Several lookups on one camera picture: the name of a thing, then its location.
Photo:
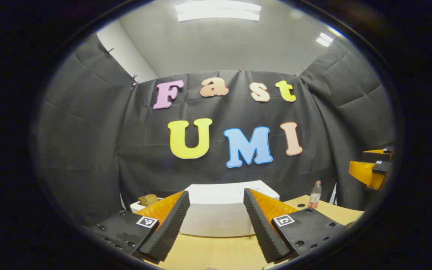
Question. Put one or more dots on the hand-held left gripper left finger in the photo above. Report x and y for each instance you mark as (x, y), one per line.
(171, 228)

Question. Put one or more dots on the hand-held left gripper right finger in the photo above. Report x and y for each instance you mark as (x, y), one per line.
(261, 228)

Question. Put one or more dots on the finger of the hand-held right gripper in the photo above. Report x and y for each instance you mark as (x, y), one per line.
(377, 155)
(366, 172)

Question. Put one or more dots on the white microwave oven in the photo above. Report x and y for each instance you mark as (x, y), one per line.
(216, 213)

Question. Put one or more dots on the brown bread slice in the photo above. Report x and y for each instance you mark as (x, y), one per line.
(148, 199)

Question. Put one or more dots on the white toaster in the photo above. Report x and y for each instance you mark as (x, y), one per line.
(136, 206)

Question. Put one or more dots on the clear plastic water bottle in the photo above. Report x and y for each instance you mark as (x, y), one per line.
(314, 197)

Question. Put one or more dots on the black backdrop cloth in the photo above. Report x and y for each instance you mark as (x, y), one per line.
(144, 150)

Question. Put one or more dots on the small ceiling light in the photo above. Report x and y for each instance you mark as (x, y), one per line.
(324, 39)

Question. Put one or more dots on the long ceiling light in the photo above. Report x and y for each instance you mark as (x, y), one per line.
(218, 11)

